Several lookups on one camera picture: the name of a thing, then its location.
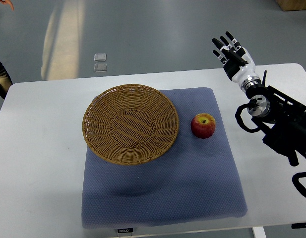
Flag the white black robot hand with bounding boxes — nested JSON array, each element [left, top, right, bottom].
[[212, 31, 261, 92]]

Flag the red apple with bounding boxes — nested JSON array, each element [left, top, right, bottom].
[[190, 113, 216, 139]]

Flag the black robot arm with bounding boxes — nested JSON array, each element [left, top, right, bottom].
[[245, 79, 306, 166]]

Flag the woven wicker basket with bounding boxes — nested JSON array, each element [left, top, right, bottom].
[[82, 84, 179, 166]]

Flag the wooden box corner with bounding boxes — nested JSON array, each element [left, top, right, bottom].
[[276, 0, 306, 11]]

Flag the blue-grey cushion mat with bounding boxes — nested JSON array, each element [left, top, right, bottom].
[[82, 87, 247, 229]]

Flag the lower metal floor plate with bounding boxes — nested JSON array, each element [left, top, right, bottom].
[[94, 62, 107, 72]]

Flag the metal floor plate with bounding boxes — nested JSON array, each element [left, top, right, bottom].
[[94, 62, 107, 72], [94, 53, 107, 61]]

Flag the upper metal floor plate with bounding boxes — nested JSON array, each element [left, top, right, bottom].
[[94, 53, 107, 61]]

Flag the white table leg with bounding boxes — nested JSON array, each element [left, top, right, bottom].
[[252, 227, 267, 238]]

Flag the black table label plate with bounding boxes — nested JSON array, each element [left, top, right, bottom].
[[117, 228, 133, 234]]

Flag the person in dark clothing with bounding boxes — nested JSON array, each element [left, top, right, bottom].
[[0, 61, 13, 99]]

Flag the person's fingers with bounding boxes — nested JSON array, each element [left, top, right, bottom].
[[0, 0, 14, 11]]

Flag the black table edge bracket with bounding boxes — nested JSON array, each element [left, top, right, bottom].
[[291, 223, 306, 229]]

